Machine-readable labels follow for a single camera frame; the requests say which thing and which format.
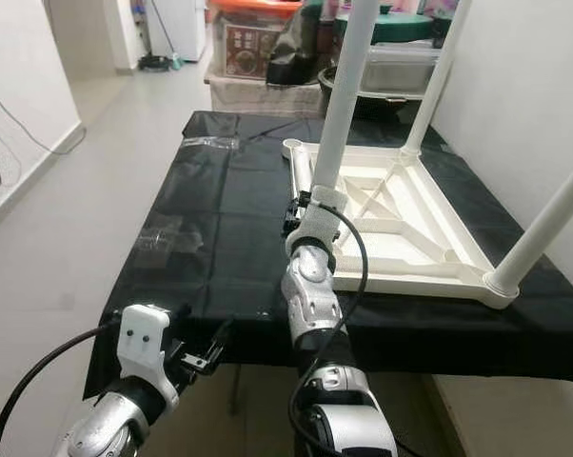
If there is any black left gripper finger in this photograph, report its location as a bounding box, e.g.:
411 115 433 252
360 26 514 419
203 319 236 364

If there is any white plastic table leg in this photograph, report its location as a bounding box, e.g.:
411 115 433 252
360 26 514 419
401 0 474 159
310 0 382 197
484 152 573 299

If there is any white plastic children table top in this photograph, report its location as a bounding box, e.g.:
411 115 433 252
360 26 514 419
282 138 522 311

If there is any black tablecloth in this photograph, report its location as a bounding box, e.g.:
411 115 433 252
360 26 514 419
82 111 573 401

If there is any clear tape strip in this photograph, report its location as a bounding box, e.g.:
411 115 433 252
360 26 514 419
134 217 201 268
184 136 241 151

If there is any beige table cover cloth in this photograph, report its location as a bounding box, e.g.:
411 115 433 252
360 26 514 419
206 74 326 116

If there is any black wok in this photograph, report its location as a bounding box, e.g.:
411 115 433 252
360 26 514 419
318 65 422 116

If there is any black bag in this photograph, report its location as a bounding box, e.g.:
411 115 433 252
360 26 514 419
266 0 336 86

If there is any clear storage box orange lid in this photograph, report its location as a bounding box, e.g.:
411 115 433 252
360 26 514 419
208 0 303 80

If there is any clear container with green lid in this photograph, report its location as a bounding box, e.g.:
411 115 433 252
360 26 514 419
334 8 445 97

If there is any mop with green head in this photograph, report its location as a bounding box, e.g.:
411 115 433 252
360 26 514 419
139 0 186 73

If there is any white chest appliance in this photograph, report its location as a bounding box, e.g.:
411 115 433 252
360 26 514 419
148 0 207 64

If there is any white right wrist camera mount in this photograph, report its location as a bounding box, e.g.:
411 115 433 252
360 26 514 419
288 186 350 251

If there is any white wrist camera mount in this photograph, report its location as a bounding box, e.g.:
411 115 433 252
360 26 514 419
288 186 350 251
117 305 182 394

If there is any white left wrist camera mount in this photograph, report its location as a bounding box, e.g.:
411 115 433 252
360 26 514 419
117 305 182 394

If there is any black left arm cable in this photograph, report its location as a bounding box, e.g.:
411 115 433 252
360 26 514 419
0 319 127 457

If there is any black wall cable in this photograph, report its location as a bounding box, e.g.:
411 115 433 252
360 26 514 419
0 81 89 192

